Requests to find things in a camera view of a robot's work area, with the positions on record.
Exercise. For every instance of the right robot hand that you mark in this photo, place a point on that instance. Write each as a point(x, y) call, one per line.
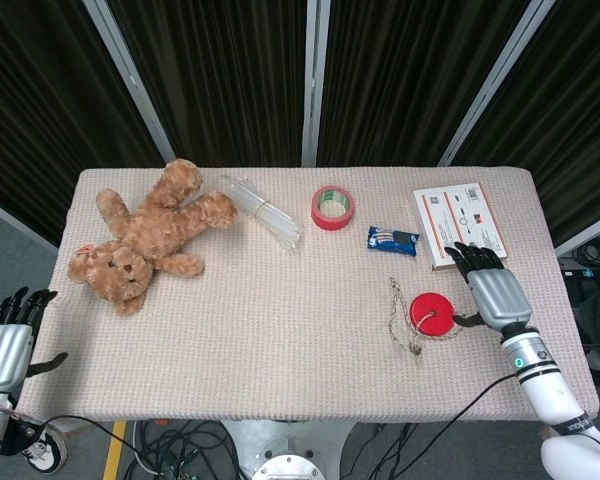
point(500, 297)

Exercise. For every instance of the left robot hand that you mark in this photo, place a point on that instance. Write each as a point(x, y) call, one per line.
point(5, 350)

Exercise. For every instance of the red disc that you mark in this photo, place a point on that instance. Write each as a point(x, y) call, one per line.
point(422, 305)

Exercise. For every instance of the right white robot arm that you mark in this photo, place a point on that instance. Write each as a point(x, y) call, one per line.
point(545, 385)

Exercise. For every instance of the metal robot base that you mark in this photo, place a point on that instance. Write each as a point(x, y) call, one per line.
point(290, 450)

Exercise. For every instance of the white cardboard box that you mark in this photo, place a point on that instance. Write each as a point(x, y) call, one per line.
point(460, 215)

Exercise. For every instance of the black and white shoe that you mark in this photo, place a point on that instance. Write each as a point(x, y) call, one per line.
point(45, 455)

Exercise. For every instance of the blue cookie packet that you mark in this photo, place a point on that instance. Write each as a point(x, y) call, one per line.
point(390, 240)

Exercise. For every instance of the red tape roll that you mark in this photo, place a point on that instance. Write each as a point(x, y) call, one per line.
point(330, 222)

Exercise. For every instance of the brown teddy bear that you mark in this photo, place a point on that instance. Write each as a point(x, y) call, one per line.
point(155, 235)

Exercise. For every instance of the black curtain panel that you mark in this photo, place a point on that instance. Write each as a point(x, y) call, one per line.
point(30, 100)
point(580, 100)
point(405, 75)
point(220, 75)

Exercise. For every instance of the beige woven tablecloth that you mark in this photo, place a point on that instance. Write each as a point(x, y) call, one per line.
point(280, 325)

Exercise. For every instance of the bundle of clear sticks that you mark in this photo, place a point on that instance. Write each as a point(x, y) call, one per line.
point(270, 215)

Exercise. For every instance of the aluminium frame rail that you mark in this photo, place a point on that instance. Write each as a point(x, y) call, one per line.
point(20, 220)
point(587, 232)

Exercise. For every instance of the straight aluminium frame post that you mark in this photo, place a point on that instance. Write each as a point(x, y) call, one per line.
point(315, 75)

